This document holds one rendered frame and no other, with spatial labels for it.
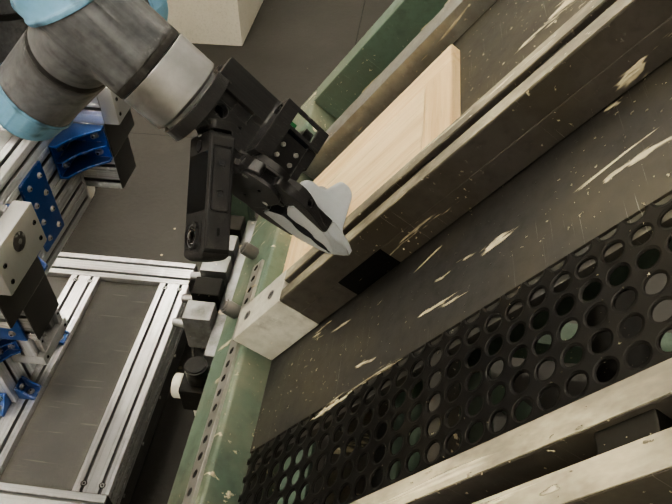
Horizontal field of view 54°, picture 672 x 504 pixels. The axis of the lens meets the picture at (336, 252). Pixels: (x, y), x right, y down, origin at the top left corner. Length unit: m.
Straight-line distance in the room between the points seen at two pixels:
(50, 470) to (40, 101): 1.30
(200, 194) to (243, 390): 0.45
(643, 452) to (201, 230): 0.38
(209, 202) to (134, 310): 1.50
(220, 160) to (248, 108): 0.06
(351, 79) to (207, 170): 0.92
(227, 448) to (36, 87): 0.53
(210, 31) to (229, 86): 3.16
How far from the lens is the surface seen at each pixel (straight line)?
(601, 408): 0.41
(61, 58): 0.60
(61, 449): 1.85
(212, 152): 0.59
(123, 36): 0.57
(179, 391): 1.19
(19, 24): 1.52
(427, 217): 0.78
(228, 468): 0.94
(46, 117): 0.66
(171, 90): 0.57
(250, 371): 1.01
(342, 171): 1.18
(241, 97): 0.61
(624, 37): 0.68
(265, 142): 0.60
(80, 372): 1.97
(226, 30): 3.73
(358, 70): 1.47
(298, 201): 0.59
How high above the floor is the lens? 1.72
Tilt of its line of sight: 45 degrees down
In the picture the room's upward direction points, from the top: straight up
